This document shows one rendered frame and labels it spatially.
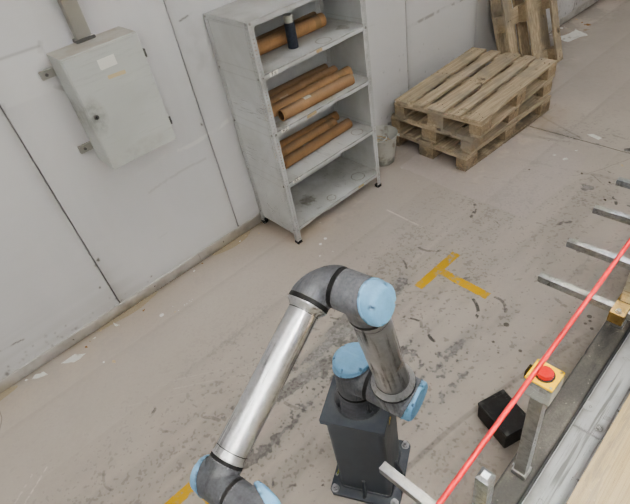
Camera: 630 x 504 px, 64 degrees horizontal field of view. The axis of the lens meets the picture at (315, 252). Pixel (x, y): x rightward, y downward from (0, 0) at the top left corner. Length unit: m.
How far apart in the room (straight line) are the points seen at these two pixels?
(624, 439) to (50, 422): 2.79
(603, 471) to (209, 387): 2.04
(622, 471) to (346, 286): 0.89
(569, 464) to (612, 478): 0.33
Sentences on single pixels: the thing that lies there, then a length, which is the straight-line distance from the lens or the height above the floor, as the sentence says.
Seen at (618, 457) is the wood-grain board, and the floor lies 0.90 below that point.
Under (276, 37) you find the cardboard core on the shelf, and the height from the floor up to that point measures 1.33.
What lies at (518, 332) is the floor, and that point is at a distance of 3.05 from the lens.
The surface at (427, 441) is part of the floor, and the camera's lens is 2.63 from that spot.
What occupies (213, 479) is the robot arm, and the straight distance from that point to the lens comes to 1.34.
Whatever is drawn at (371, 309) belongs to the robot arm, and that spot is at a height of 1.41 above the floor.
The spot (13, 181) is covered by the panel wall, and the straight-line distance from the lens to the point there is 3.07.
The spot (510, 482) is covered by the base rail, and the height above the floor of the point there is 0.70.
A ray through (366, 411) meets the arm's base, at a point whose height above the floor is 0.64.
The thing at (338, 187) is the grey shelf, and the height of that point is 0.14.
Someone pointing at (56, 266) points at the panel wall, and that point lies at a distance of 3.33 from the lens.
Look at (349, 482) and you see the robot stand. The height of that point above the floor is 0.07.
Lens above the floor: 2.34
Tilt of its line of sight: 41 degrees down
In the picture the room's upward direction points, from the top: 12 degrees counter-clockwise
